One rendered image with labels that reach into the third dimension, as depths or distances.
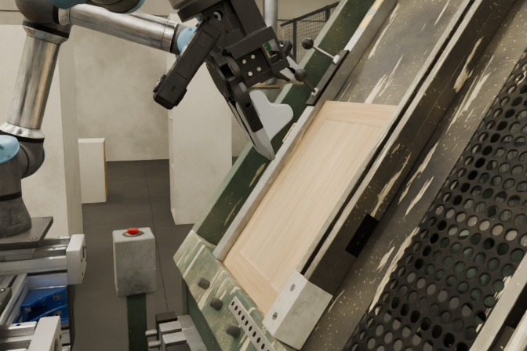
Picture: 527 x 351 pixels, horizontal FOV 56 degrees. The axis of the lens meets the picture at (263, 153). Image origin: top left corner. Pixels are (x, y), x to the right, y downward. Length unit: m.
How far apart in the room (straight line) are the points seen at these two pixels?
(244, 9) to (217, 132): 4.33
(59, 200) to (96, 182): 2.71
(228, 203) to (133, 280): 0.39
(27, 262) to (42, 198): 2.11
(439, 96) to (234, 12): 0.58
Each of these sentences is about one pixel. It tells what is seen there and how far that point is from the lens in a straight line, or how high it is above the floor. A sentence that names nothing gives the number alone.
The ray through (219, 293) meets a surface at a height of 0.87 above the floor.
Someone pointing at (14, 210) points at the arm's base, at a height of 1.10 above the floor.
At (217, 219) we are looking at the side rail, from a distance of 1.67.
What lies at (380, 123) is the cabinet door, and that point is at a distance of 1.19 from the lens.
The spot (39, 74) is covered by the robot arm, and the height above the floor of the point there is 1.43.
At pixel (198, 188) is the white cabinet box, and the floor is 0.36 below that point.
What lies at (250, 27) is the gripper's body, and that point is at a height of 1.47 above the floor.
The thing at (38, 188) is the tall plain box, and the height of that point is 0.74.
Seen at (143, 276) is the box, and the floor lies 0.81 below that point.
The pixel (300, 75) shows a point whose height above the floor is 1.42.
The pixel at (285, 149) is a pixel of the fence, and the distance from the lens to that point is 1.45.
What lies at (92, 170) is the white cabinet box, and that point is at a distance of 6.10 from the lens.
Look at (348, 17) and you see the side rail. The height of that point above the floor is 1.63.
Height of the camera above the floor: 1.40
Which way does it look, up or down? 8 degrees down
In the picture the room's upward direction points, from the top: straight up
